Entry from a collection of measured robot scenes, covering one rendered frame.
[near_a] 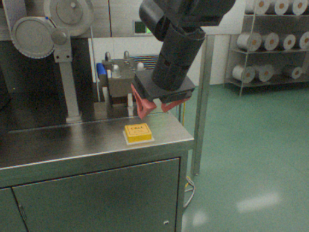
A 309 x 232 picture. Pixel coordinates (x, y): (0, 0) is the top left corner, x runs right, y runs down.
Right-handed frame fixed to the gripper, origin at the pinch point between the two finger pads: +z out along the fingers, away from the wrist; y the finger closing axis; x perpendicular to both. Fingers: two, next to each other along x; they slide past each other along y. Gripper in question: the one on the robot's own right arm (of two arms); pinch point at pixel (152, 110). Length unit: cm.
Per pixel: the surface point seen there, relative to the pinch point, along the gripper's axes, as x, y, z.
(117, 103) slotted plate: -27.7, -8.7, 31.1
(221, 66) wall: -163, -301, 168
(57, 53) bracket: -35.9, 11.1, 10.6
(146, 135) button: -3.0, -4.6, 16.1
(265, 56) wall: -146, -392, 141
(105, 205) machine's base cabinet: 5.1, 8.7, 39.5
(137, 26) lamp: -62, -33, 19
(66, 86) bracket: -32.0, 9.9, 21.4
